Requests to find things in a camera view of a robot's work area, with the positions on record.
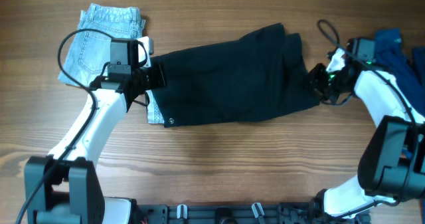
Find black shorts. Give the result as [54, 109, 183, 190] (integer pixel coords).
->
[147, 23, 319, 128]

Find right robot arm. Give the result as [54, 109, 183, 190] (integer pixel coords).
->
[307, 37, 424, 220]

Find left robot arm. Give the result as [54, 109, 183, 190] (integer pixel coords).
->
[17, 37, 166, 223]

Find folded light blue jeans shorts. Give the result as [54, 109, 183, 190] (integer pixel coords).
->
[58, 3, 145, 86]

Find blue garment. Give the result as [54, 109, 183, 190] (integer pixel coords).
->
[374, 28, 424, 116]

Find left black cable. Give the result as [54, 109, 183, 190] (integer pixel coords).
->
[15, 28, 150, 224]

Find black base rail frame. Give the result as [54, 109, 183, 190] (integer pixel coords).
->
[139, 202, 371, 224]

